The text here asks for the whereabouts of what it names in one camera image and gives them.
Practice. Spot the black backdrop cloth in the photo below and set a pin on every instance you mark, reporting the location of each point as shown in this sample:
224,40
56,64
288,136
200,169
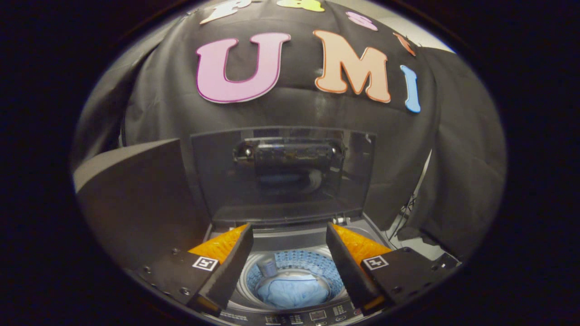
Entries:
294,108

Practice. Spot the grey washing machine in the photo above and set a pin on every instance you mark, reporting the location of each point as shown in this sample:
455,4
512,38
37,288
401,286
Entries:
290,237

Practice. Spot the light blue cloth garment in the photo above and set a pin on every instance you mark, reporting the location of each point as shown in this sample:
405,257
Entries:
292,292

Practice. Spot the dark washing machine lid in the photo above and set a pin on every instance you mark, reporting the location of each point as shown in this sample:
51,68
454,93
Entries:
213,181

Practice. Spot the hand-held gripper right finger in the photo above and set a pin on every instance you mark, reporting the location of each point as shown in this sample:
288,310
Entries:
346,271

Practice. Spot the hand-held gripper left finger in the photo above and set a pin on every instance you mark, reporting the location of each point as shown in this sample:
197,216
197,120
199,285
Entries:
229,271

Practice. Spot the dark cabinet with white side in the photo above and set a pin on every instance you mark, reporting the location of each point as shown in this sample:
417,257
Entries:
136,199

